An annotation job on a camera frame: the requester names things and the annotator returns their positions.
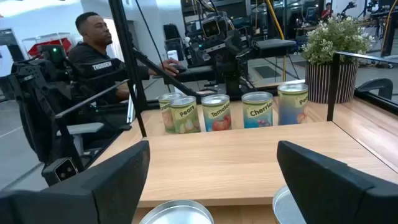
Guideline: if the can with Oranges label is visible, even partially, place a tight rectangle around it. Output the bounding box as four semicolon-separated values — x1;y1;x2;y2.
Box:
158;92;184;134

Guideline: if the black metal table frame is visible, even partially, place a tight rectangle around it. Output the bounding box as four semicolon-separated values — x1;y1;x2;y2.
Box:
107;0;398;139

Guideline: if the tall dark grey desk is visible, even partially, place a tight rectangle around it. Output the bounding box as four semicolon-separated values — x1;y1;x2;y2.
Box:
251;38;297;59

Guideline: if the can with Tomatoes label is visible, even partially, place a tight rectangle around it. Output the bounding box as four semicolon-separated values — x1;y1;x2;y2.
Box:
201;93;233;133

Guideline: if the black computer tower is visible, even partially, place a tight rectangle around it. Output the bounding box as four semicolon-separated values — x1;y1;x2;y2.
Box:
163;23;185;62

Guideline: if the table-level camera box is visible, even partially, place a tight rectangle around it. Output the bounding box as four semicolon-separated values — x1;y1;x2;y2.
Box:
42;157;79;187

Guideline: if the grey chair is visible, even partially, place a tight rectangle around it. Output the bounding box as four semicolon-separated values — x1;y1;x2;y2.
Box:
355;77;394;101

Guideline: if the thick yellow hose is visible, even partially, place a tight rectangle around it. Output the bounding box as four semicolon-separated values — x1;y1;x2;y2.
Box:
266;0;287;82

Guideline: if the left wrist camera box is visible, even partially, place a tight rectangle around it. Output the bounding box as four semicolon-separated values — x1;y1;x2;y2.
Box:
201;15;231;40

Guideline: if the can with red-orange side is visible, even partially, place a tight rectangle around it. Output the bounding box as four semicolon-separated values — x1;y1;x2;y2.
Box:
272;185;307;224

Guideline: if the black metal post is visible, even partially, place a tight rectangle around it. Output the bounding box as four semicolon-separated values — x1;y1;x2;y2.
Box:
381;17;398;58

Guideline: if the thin black hanging cable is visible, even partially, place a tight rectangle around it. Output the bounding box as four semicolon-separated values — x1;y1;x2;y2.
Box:
134;0;166;74

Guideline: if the can with grey side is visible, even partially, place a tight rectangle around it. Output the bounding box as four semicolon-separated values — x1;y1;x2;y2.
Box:
139;199;215;224

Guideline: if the yellow hanging cable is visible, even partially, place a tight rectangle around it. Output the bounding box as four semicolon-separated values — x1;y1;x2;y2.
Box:
381;7;395;50

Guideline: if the person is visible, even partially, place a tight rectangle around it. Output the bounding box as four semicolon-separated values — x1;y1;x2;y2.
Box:
67;11;181;105
320;2;334;19

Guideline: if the dark floor mat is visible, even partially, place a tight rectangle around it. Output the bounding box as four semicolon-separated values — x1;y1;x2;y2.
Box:
253;64;283;80

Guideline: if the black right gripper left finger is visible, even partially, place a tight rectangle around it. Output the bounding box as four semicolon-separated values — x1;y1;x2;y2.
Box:
0;140;151;224

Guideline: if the can with Pears label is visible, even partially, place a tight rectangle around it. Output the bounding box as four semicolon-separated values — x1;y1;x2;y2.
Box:
169;95;201;134

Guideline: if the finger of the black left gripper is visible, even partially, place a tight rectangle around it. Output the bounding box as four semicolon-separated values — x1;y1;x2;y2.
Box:
224;29;244;55
187;43;205;68

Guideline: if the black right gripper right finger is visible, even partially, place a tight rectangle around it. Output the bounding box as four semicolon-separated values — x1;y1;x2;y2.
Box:
276;140;398;224

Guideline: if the potted plant in striped pot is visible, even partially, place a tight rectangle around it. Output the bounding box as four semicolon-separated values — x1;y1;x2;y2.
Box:
300;16;376;105

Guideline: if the can with Cherries label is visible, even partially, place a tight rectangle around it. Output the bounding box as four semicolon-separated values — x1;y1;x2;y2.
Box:
241;91;274;129

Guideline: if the red storage bin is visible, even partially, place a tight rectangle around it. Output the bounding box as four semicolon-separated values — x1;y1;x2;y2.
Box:
27;37;74;58

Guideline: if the can with Peaches label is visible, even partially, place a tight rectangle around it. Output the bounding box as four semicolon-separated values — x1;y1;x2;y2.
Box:
277;83;309;126

